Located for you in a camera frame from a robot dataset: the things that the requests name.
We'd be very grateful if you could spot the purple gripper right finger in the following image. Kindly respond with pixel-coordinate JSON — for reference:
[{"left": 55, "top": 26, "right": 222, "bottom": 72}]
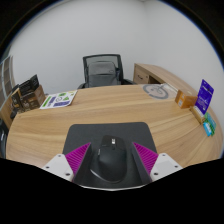
[{"left": 132, "top": 142, "right": 182, "bottom": 184}]

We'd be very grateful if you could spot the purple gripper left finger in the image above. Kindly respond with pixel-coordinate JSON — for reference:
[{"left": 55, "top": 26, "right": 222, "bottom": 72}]
[{"left": 42, "top": 143, "right": 91, "bottom": 182}]

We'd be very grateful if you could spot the black computer mouse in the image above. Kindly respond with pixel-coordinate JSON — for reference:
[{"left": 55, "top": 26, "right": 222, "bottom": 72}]
[{"left": 90, "top": 135, "right": 127, "bottom": 183}]

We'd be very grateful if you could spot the dark grey mouse pad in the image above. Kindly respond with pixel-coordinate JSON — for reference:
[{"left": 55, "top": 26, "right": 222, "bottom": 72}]
[{"left": 63, "top": 122, "right": 157, "bottom": 190}]

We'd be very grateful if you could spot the blue small packet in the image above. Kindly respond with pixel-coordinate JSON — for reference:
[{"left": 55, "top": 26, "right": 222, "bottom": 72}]
[{"left": 203, "top": 122, "right": 212, "bottom": 137}]

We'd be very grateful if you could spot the colourful leaflet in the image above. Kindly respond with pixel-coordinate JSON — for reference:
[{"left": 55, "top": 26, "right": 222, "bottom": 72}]
[{"left": 40, "top": 90, "right": 77, "bottom": 109}]

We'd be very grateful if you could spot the small tan box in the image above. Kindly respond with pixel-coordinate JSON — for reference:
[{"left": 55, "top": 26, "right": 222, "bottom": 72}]
[{"left": 190, "top": 106, "right": 205, "bottom": 124}]

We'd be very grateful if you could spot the orange cardboard box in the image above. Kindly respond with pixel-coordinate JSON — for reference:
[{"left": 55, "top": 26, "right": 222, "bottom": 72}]
[{"left": 175, "top": 89, "right": 197, "bottom": 109}]

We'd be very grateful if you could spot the green packet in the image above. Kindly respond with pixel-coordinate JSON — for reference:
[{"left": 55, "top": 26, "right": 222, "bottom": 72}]
[{"left": 205, "top": 113, "right": 216, "bottom": 136}]

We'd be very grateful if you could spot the round grey coaster disc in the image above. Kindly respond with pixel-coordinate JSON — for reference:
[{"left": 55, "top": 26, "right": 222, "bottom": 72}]
[{"left": 143, "top": 84, "right": 168, "bottom": 99}]

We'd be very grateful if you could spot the black leather chair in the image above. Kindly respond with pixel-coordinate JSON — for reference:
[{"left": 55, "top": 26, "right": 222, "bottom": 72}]
[{"left": 0, "top": 118, "right": 9, "bottom": 159}]

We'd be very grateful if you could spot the dark cardboard boxes stack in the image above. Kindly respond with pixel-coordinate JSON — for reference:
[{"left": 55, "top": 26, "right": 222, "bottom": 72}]
[{"left": 11, "top": 75, "right": 45, "bottom": 113}]

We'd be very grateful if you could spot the purple standing card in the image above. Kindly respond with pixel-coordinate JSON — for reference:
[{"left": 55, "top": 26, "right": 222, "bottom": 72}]
[{"left": 195, "top": 80, "right": 214, "bottom": 114}]

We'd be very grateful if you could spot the wooden side desk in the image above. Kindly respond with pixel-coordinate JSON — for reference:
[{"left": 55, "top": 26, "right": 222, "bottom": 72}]
[{"left": 133, "top": 63, "right": 197, "bottom": 94}]

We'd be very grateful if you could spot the grey backpack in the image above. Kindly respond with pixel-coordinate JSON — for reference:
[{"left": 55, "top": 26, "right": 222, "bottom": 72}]
[{"left": 87, "top": 61, "right": 120, "bottom": 87}]

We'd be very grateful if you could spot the black mesh office chair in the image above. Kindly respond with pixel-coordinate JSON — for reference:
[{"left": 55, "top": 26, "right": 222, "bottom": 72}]
[{"left": 79, "top": 54, "right": 134, "bottom": 89}]

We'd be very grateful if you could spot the wooden glass-door cabinet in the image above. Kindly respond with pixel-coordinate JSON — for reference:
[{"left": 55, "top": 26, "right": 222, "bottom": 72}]
[{"left": 0, "top": 56, "right": 15, "bottom": 107}]

